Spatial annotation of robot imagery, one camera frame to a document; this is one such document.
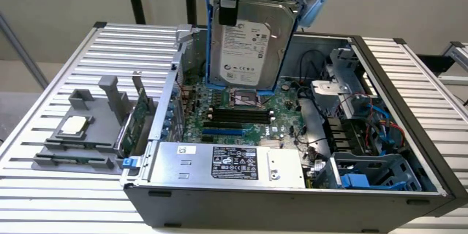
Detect hard disk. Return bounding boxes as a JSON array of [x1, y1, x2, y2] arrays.
[[202, 0, 306, 98]]

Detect metal disk bay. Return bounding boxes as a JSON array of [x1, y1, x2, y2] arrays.
[[309, 47, 379, 121]]

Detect CPU socket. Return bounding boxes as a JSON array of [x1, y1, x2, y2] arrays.
[[226, 87, 266, 107]]

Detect black RAM slot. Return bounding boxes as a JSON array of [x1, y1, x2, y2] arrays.
[[206, 112, 274, 125], [207, 106, 275, 116]]

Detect green motherboard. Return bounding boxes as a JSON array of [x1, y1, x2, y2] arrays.
[[181, 77, 331, 167]]

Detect green graphics card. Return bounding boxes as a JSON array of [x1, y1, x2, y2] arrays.
[[114, 71, 153, 159]]

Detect copper chipset heatsink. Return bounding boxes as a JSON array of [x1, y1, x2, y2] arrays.
[[259, 139, 285, 150]]

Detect grey parts rack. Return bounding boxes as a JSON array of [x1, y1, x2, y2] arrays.
[[29, 75, 158, 175]]

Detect black fan housing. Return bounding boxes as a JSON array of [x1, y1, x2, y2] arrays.
[[323, 116, 371, 156]]

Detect silver power supply unit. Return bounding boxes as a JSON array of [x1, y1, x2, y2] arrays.
[[147, 141, 306, 190]]

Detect silver CPU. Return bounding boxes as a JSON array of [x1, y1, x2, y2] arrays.
[[58, 115, 89, 134]]

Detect blue case latch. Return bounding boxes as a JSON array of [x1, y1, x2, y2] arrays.
[[122, 156, 139, 170]]

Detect grey drive cage blue clips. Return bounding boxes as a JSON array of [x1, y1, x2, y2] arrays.
[[314, 151, 423, 191]]

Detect black open PC case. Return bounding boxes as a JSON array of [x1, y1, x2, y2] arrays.
[[121, 24, 457, 230]]

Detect black wire loop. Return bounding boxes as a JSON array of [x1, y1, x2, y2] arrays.
[[297, 49, 327, 84]]

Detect black air duct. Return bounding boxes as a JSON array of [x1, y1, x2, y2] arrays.
[[297, 98, 333, 153]]

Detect grey metal frame leg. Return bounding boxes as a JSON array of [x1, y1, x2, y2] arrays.
[[0, 11, 49, 90]]

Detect blue wire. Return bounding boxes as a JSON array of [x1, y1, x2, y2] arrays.
[[359, 95, 397, 154]]

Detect red wire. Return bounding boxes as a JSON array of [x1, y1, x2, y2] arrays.
[[335, 94, 406, 147]]

